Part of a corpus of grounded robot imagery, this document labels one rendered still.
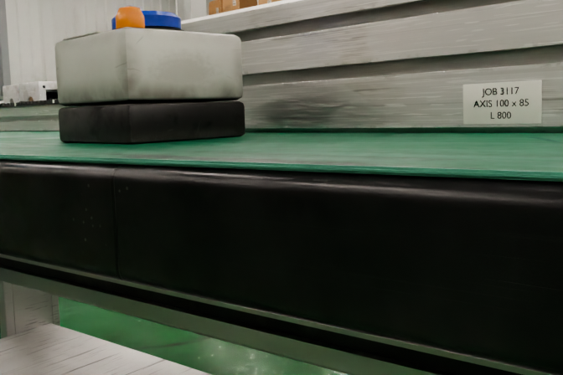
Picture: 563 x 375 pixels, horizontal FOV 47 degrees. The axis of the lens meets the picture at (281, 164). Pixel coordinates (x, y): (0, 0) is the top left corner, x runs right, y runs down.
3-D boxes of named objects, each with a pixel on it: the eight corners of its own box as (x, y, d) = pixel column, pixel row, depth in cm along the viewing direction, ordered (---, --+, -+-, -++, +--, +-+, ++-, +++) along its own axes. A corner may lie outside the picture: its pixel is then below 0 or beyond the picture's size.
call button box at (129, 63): (58, 142, 38) (51, 36, 38) (188, 134, 45) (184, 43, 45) (131, 144, 33) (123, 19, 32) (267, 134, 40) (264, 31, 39)
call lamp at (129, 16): (110, 29, 34) (109, 6, 34) (135, 31, 35) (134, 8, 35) (126, 26, 33) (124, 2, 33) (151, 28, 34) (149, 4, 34)
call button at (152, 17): (100, 49, 38) (98, 15, 38) (157, 52, 41) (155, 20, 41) (136, 43, 35) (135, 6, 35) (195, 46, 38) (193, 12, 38)
